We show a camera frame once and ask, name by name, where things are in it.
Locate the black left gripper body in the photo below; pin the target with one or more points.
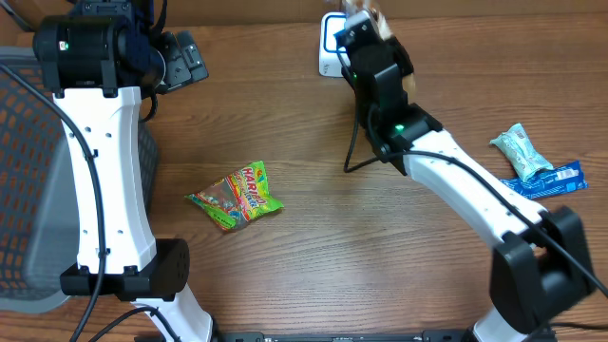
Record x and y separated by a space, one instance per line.
182 66

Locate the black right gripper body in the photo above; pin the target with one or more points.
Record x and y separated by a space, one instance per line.
402 61

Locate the beige paper pouch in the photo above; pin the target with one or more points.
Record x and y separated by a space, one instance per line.
352 7

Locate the Haribo gummy worms bag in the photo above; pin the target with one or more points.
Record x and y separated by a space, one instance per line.
239 198

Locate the light teal snack packet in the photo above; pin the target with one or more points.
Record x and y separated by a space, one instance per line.
519 150

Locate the blue snack bar wrapper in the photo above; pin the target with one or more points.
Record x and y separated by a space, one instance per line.
562 180

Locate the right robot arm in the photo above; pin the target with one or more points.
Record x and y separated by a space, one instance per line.
541 265

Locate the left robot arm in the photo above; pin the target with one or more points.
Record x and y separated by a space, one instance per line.
99 62

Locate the white barcode scanner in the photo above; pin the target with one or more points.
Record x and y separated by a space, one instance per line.
328 61

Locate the grey plastic mesh basket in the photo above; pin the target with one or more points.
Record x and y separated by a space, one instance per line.
40 228

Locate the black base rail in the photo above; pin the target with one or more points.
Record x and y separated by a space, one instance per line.
425 336

